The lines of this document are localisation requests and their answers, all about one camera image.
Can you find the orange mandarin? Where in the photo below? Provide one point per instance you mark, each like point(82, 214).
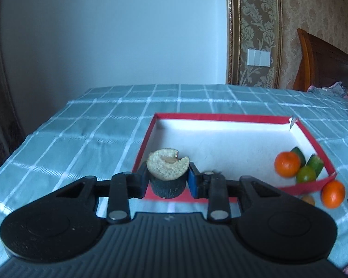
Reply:
point(333, 194)
point(287, 164)

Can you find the small tan fruit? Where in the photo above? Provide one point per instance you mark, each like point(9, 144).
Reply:
point(308, 200)

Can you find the small green round fruit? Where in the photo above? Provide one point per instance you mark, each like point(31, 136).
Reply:
point(306, 175)

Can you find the pink grey clothing pile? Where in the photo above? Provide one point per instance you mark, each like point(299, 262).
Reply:
point(336, 89)

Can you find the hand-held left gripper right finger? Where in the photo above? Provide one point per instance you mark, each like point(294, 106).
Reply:
point(193, 179)

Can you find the gold wall moulding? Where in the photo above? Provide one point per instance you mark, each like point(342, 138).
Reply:
point(232, 34)

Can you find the teal checked blanket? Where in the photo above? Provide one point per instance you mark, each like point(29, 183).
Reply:
point(75, 136)

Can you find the red cardboard box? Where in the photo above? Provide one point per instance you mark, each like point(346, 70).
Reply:
point(235, 144)

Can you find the sugarcane piece with hollow end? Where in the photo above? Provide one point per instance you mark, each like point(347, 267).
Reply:
point(168, 185)

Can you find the wooden headboard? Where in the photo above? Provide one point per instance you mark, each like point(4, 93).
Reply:
point(322, 63)

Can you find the white light switch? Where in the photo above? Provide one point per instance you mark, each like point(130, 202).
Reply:
point(258, 58)

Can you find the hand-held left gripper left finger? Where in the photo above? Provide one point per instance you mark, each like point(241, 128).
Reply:
point(138, 184)

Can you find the green cucumber piece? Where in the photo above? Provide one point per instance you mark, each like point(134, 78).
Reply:
point(316, 163)
point(299, 155)

